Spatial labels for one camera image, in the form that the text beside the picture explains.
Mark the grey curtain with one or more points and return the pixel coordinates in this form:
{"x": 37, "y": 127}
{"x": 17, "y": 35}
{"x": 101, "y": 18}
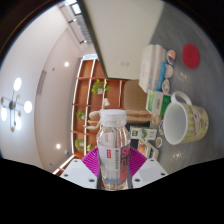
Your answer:
{"x": 78, "y": 30}

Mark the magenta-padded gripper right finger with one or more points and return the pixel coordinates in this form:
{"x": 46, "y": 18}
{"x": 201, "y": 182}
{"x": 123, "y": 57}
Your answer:
{"x": 147, "y": 172}

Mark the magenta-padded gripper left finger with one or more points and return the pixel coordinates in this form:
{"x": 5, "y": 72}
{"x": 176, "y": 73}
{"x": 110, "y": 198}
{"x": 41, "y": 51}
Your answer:
{"x": 80, "y": 173}

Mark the orange wooden shelf unit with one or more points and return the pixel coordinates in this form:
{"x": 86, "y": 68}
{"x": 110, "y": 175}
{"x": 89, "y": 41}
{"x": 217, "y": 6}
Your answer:
{"x": 85, "y": 100}

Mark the clear plastic water bottle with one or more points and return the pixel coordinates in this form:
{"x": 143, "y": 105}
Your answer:
{"x": 113, "y": 150}

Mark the yellow striped mug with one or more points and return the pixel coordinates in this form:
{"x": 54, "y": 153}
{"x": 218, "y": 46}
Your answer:
{"x": 195, "y": 121}

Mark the white wall switch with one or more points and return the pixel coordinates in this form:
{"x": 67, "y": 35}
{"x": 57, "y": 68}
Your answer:
{"x": 124, "y": 63}

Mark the pile of orange-covered books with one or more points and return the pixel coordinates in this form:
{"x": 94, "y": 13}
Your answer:
{"x": 148, "y": 148}

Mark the flat round red coaster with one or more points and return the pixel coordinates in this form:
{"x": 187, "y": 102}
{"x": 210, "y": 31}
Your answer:
{"x": 191, "y": 56}

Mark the small green white box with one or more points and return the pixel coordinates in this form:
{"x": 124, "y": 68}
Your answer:
{"x": 158, "y": 102}

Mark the window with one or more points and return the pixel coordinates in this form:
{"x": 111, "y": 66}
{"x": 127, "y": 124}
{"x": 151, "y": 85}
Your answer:
{"x": 75, "y": 8}

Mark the ceiling lamp with round lights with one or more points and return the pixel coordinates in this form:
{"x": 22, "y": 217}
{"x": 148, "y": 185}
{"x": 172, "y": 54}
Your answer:
{"x": 16, "y": 106}

